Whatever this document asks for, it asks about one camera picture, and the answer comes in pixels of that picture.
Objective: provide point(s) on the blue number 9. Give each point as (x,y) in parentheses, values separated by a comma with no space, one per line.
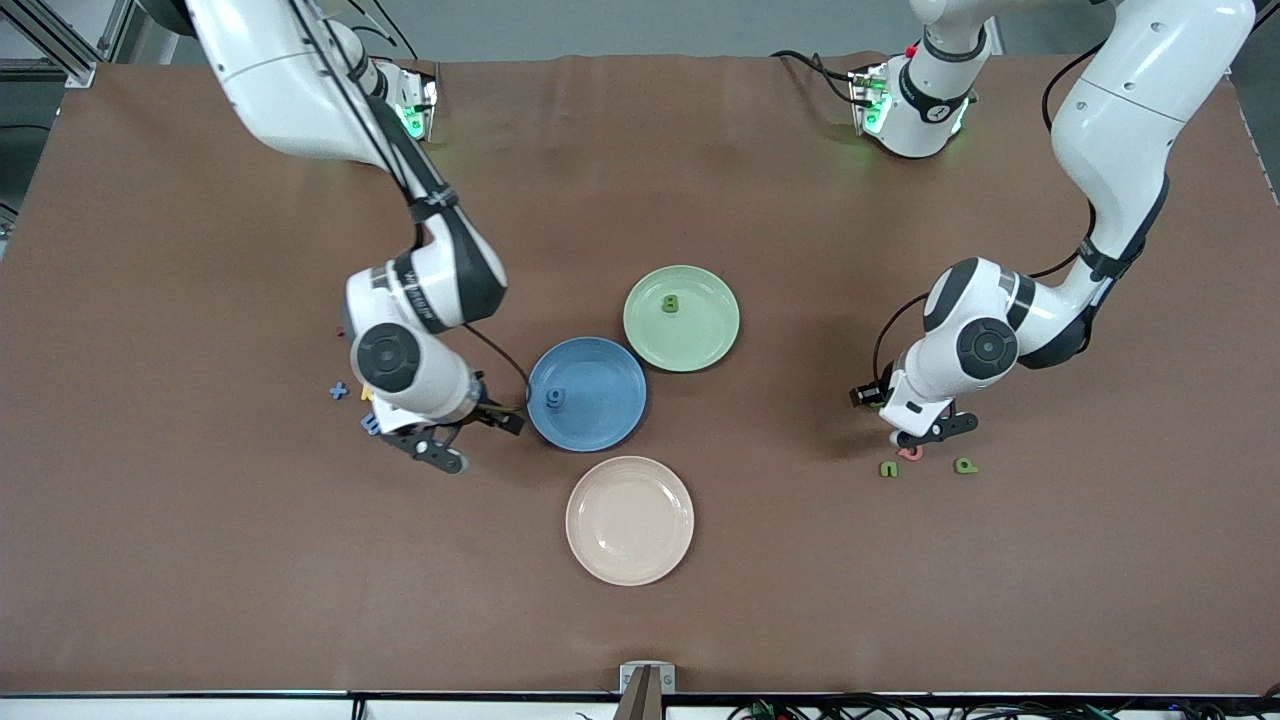
(556,397)

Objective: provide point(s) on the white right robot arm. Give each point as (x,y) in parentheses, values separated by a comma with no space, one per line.
(290,90)

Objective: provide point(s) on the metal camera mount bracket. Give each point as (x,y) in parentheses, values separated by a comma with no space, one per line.
(647,680)

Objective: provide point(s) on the aluminium frame profile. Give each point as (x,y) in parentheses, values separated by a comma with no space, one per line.
(60,45)

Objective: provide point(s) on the blue plate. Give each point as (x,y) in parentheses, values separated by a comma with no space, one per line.
(595,410)

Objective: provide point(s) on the table cover sheet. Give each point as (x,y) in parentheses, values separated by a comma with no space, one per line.
(200,560)

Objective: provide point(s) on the green letter p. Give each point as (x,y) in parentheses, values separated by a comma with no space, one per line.
(965,466)

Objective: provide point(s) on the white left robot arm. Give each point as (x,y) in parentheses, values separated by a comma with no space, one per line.
(1130,120)

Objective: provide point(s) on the green letter B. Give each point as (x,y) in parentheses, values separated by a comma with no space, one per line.
(670,304)

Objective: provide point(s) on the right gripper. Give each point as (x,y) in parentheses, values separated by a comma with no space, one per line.
(492,414)

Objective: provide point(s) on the beige plate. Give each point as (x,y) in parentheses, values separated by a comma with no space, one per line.
(630,520)

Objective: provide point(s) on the blue plus sign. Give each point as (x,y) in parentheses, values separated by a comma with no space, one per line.
(338,391)

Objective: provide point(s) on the white table edge rail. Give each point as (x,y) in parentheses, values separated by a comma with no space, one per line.
(200,708)

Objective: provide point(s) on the blue letter E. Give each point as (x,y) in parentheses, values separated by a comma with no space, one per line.
(369,425)

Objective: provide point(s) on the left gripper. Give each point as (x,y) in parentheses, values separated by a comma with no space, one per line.
(866,394)

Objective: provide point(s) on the green plate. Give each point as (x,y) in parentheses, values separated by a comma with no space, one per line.
(700,335)

